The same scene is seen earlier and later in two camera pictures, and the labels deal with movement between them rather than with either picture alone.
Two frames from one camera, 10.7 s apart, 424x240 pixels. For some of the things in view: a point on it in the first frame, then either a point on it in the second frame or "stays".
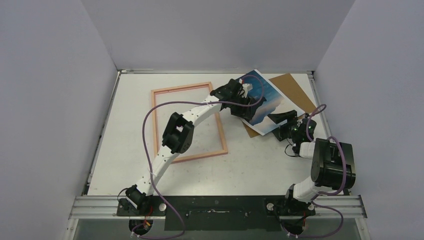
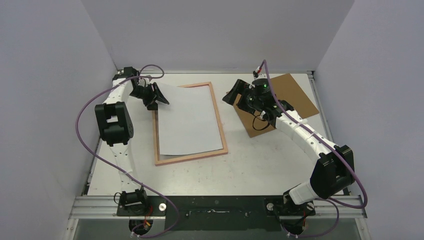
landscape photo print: (275, 103) → (188, 123)
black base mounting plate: (220, 213) stays
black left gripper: (244, 112) → (155, 95)
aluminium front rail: (106, 207) stays
